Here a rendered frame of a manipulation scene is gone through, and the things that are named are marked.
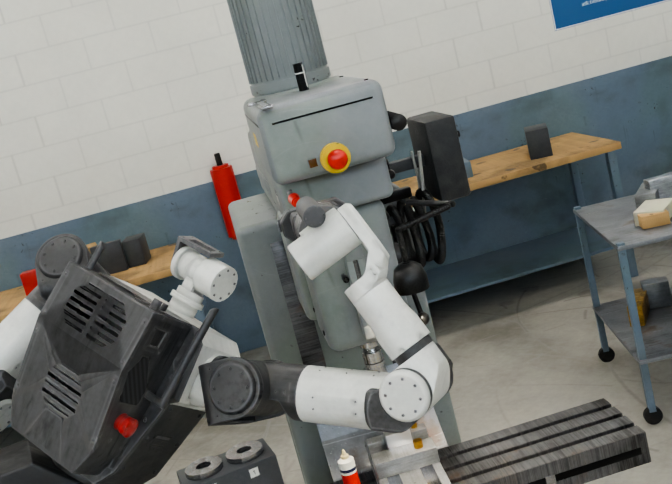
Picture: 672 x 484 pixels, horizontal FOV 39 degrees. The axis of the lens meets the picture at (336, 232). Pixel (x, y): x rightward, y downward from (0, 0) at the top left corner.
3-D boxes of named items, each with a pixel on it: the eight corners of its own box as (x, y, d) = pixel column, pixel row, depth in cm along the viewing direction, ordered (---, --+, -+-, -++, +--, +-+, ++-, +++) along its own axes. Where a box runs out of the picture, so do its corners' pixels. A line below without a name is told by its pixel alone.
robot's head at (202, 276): (197, 307, 161) (222, 262, 162) (159, 284, 167) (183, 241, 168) (219, 317, 167) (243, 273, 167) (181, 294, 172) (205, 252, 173)
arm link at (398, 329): (376, 284, 138) (456, 391, 135) (400, 272, 148) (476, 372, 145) (326, 324, 142) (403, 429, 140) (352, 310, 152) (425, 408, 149)
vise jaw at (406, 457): (440, 462, 218) (436, 446, 218) (378, 480, 217) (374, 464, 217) (434, 451, 224) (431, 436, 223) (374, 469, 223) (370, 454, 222)
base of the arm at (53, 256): (47, 309, 162) (103, 271, 164) (15, 259, 168) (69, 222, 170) (81, 342, 175) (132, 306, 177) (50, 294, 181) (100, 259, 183)
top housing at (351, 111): (400, 154, 190) (381, 75, 187) (275, 189, 188) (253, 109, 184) (358, 135, 236) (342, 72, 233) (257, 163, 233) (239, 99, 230)
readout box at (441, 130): (476, 193, 238) (458, 113, 234) (442, 203, 237) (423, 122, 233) (454, 183, 258) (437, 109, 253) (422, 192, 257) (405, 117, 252)
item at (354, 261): (383, 335, 206) (360, 244, 202) (366, 340, 206) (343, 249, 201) (380, 329, 210) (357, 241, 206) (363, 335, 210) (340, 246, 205)
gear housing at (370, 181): (397, 196, 202) (386, 151, 200) (288, 226, 199) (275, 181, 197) (367, 176, 234) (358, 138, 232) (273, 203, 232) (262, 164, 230)
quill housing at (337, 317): (418, 331, 212) (385, 196, 205) (330, 358, 209) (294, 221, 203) (399, 309, 230) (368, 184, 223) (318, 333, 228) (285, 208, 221)
